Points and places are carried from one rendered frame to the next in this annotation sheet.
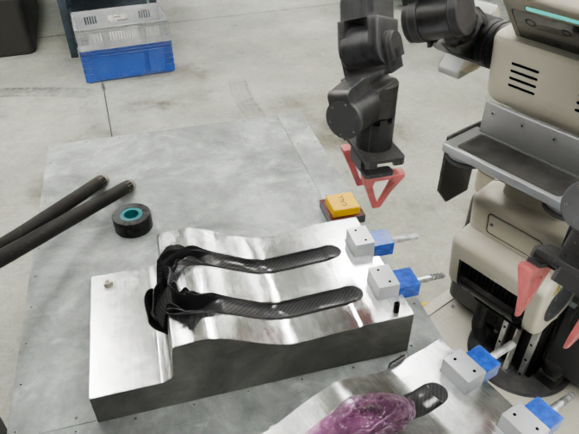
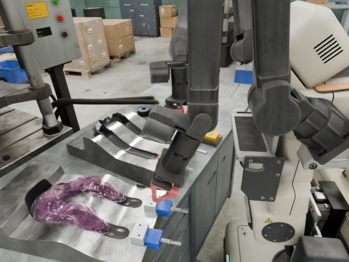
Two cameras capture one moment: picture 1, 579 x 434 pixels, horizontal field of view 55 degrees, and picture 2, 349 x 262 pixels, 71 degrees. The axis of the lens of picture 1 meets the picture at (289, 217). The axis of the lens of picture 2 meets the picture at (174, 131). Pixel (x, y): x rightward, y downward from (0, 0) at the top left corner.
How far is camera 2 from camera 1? 73 cm
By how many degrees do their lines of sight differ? 39
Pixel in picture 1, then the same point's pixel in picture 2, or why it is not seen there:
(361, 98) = (157, 67)
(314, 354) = (125, 169)
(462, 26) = (245, 54)
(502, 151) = (252, 126)
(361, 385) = (113, 181)
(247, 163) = not seen: hidden behind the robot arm
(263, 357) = (108, 159)
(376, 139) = (173, 91)
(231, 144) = not seen: hidden behind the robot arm
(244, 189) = not seen: hidden behind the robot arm
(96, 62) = (240, 75)
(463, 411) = (135, 214)
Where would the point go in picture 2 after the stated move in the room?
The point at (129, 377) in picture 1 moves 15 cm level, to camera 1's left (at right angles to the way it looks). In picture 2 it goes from (79, 144) to (64, 132)
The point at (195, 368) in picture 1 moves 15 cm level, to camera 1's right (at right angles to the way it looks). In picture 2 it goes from (90, 150) to (109, 166)
